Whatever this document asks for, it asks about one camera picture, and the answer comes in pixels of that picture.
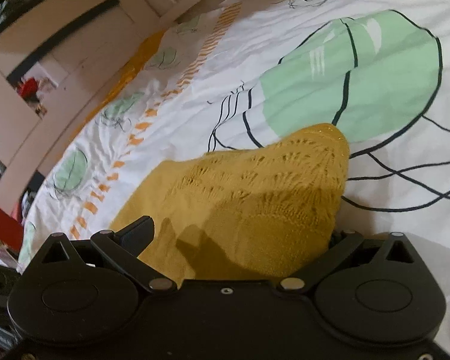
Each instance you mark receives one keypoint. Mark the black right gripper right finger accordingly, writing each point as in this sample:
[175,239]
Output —
[337,259]

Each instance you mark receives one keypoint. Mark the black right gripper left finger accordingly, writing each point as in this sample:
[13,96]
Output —
[107,263]

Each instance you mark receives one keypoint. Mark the mustard yellow knit garment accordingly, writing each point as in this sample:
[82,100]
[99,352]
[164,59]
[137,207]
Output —
[243,214]

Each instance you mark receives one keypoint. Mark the red box on floor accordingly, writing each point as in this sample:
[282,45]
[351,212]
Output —
[11,232]

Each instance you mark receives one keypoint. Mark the orange bed sheet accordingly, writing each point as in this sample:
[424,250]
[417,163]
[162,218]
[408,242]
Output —
[128,73]

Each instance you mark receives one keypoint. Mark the red clutter beyond bed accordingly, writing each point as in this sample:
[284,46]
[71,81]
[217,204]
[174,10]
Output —
[33,91]

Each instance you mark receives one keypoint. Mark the white leaf-print duvet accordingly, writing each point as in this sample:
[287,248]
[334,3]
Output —
[247,75]

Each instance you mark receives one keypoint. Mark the beige wooden bed frame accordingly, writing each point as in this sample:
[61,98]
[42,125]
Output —
[79,45]

